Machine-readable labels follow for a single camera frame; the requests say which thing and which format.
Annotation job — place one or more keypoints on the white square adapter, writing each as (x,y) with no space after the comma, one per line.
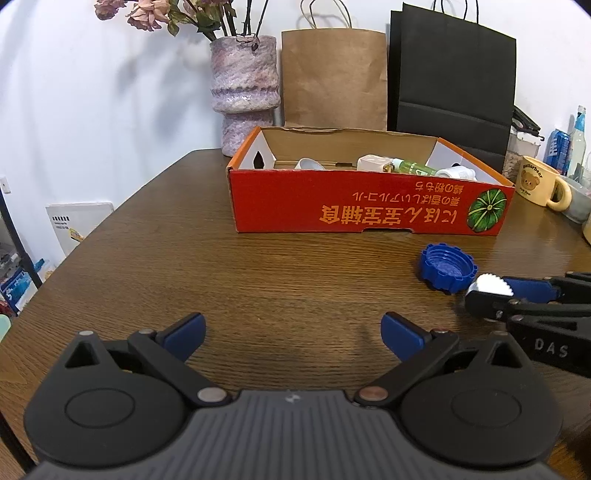
(375,163)

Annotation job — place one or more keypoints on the red cardboard box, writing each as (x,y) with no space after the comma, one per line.
(269,195)

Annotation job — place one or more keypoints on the blue white package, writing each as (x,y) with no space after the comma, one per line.
(17,286)

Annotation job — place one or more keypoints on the white booklet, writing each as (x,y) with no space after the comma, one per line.
(73,222)

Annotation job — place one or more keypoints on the grey ceramic bowl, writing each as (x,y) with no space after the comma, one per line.
(580,206)

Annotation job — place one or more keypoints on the yellow bear mug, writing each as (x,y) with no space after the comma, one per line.
(542,185)

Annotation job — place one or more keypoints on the clear food container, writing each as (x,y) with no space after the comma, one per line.
(519,145)

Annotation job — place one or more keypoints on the green spray bottle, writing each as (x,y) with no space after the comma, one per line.
(412,168)

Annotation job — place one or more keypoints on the black paper bag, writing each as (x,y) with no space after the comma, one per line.
(453,79)

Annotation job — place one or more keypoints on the white serrated cap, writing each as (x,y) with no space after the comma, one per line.
(490,283)

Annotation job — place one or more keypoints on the clear blue-label bottle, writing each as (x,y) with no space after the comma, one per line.
(577,143)

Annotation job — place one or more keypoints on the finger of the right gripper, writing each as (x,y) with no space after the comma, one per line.
(495,307)
(571,288)

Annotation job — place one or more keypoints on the brown paper bag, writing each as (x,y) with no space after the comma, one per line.
(334,77)

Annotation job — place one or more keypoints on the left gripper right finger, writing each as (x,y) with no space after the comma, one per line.
(405,338)

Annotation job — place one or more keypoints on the white tube bottle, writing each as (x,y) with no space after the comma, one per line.
(458,172)

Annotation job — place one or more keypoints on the blue plastic jar lid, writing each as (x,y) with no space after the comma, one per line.
(447,268)

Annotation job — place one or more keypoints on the dried pink rose bouquet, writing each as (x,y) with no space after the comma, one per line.
(207,17)

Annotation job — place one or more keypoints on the purple marbled vase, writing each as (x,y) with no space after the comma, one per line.
(245,86)

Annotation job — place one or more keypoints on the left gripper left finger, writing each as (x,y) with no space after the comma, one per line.
(174,344)

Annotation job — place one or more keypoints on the yellow thermos jug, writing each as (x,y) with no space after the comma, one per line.
(586,230)

